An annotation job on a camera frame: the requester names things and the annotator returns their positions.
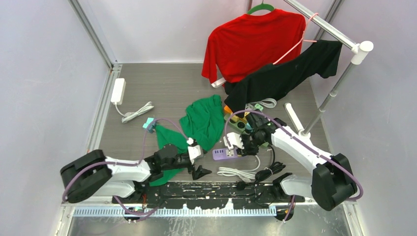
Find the aluminium frame rail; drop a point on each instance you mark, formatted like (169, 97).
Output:
(84, 11)

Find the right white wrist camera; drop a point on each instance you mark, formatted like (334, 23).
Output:
(233, 140)

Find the green t-shirt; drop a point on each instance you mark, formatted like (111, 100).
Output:
(203, 121)

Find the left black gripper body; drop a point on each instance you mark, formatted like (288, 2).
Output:
(181, 162)

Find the orange power strip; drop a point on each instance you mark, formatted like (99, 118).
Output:
(228, 110)

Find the green power strip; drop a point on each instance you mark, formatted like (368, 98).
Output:
(240, 126)

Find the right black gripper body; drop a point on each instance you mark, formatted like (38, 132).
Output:
(251, 142)

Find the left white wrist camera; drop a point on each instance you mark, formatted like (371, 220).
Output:
(194, 150)

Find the pink clothes hanger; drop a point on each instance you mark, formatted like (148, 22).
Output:
(300, 41)

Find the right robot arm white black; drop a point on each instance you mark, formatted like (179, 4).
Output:
(331, 180)

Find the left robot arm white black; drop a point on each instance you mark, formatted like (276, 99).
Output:
(98, 175)

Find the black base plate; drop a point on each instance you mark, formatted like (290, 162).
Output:
(207, 195)

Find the black t-shirt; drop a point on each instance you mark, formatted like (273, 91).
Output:
(276, 81)

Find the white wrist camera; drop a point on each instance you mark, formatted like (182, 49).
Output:
(194, 150)
(233, 140)

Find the purple power strip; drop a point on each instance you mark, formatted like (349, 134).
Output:
(224, 154)

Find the teal plug adapter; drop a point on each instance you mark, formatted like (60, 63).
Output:
(150, 125)

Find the red t-shirt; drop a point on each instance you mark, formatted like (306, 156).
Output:
(243, 45)

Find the green clothes hanger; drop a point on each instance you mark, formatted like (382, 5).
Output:
(262, 6)

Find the silver clothes rack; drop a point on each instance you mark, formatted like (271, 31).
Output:
(351, 55)

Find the white power strip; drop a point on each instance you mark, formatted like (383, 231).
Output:
(118, 91)

